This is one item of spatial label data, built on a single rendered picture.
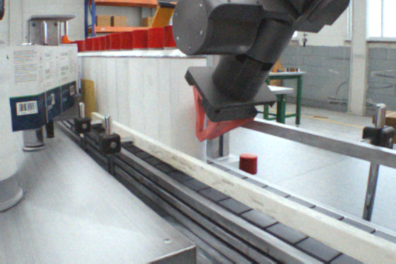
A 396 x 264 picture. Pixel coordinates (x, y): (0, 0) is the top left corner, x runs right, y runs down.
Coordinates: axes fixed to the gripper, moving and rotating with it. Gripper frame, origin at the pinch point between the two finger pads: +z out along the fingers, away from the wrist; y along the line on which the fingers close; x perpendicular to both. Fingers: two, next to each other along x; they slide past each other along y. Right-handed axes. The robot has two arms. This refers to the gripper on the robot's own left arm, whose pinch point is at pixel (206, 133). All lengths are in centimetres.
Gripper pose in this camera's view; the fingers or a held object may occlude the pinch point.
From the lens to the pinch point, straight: 46.7
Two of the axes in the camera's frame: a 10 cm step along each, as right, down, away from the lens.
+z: -3.6, 6.7, 6.5
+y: -8.2, 1.1, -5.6
